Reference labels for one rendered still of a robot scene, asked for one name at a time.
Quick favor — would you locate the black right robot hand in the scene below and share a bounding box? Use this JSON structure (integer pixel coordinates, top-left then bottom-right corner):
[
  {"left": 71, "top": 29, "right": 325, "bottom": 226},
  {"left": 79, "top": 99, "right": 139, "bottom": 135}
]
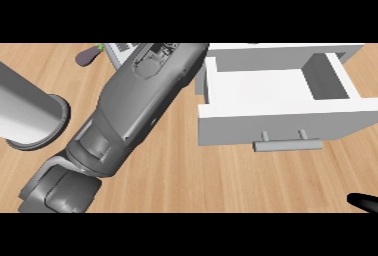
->
[{"left": 346, "top": 192, "right": 378, "bottom": 214}]

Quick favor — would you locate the white open drawer box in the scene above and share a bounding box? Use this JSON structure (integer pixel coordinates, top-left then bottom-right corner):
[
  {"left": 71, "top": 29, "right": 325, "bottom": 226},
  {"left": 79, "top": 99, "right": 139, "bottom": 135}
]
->
[{"left": 203, "top": 52, "right": 365, "bottom": 108}]

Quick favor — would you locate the grey metal can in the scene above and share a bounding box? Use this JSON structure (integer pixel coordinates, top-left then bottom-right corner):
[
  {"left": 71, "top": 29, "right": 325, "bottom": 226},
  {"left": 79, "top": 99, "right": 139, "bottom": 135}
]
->
[{"left": 0, "top": 61, "right": 73, "bottom": 152}]

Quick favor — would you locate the white cabinet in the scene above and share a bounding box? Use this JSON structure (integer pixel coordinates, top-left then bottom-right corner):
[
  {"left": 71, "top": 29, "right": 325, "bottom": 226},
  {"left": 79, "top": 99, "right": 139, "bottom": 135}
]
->
[{"left": 194, "top": 42, "right": 367, "bottom": 98}]

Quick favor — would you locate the pale grey ribbed appliance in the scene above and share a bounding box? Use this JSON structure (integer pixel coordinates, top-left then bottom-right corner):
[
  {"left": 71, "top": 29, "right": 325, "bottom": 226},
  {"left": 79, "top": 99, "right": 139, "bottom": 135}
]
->
[{"left": 102, "top": 42, "right": 148, "bottom": 69}]

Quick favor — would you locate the purple eggplant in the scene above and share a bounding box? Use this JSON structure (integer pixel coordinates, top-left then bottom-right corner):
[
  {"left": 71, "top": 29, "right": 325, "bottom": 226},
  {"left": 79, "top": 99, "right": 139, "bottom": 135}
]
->
[{"left": 74, "top": 43, "right": 107, "bottom": 67}]

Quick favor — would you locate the white drawer front with handle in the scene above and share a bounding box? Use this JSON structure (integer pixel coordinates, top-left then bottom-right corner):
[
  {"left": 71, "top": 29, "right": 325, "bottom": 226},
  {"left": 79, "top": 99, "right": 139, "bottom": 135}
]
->
[{"left": 197, "top": 98, "right": 378, "bottom": 153}]

